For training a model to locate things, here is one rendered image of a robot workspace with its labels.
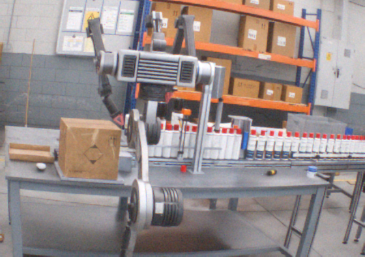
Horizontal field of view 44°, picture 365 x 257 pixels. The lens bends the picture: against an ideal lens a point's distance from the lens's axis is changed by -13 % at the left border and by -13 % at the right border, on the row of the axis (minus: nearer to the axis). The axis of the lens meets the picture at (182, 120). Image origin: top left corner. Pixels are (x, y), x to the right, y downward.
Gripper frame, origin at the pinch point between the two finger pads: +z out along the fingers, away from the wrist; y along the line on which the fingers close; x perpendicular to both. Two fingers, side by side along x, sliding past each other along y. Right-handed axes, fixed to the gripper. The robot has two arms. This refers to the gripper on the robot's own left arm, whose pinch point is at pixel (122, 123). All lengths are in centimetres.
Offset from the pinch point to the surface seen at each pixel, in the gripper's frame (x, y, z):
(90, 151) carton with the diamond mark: 25, -46, -13
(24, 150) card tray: 63, 9, -22
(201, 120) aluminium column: -38.6, -17.0, 21.3
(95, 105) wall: -14, 445, 100
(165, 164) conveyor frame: -7.9, -5.5, 35.3
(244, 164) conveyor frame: -51, -6, 69
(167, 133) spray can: -19.8, -3.3, 20.8
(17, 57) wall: 51, 462, -40
